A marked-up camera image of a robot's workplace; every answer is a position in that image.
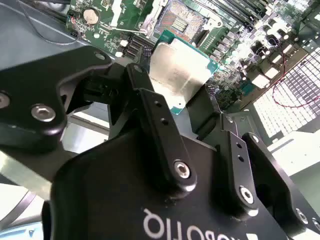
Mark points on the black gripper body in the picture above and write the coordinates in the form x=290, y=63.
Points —
x=112, y=187

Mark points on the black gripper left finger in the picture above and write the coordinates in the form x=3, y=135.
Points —
x=25, y=82

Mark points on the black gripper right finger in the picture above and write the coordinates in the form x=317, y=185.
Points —
x=237, y=162

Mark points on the silver green CPU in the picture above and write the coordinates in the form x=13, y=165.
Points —
x=180, y=62

